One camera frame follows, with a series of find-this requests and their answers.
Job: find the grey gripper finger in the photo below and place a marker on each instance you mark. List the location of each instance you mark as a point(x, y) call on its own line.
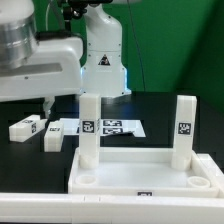
point(47, 105)

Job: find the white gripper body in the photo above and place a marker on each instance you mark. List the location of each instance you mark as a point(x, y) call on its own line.
point(53, 70)

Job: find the white desk top tray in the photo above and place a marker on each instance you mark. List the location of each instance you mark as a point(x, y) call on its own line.
point(142, 172)

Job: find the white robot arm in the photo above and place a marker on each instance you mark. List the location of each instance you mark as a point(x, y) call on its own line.
point(102, 71)

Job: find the white sheet with markers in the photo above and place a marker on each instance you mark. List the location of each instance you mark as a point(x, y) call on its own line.
point(107, 127)

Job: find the white front fence bar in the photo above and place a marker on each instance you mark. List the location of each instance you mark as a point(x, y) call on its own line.
point(79, 209)

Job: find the white fence bar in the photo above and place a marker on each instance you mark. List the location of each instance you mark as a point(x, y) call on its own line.
point(214, 172)
point(79, 209)

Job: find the white right fence bar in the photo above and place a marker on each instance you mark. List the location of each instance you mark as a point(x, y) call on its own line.
point(214, 172)

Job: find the black camera stand pole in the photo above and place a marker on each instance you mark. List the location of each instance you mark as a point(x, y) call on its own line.
point(72, 9)

